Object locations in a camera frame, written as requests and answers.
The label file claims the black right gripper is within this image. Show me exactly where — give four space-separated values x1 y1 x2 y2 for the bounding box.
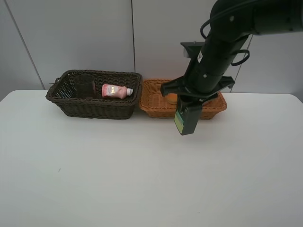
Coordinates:
160 63 235 97

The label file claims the black bottle green label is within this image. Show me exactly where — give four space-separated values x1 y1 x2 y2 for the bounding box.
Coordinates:
174 95 202 136

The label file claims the red yellow mango fruit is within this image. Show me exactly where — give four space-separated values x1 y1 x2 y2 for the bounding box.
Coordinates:
165 93 178 105

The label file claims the pink lotion bottle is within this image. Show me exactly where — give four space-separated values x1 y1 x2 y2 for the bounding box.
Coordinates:
101 84 133 99

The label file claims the translucent purple plastic cup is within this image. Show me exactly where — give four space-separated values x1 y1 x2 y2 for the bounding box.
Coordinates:
73 74 96 99

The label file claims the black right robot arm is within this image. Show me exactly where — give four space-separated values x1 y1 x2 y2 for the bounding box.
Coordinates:
160 0 303 99

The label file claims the dark brown wicker basket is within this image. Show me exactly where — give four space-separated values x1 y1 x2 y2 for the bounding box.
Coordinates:
45 70 143 120

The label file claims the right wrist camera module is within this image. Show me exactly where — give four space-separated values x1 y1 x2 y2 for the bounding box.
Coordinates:
180 41 205 59

